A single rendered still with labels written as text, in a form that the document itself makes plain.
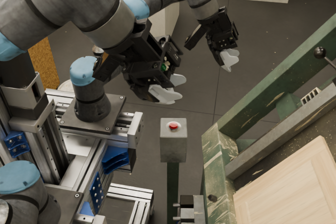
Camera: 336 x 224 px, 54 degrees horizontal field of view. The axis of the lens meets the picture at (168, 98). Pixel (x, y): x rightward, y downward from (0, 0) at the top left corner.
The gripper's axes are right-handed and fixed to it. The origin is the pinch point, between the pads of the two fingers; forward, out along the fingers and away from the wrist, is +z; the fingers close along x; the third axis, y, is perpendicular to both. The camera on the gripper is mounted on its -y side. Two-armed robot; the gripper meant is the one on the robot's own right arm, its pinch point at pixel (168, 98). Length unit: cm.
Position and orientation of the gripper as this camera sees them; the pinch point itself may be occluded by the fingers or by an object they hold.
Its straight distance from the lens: 65.9
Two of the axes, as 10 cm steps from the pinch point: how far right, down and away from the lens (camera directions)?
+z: 4.8, 5.1, 7.1
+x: 2.4, -8.6, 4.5
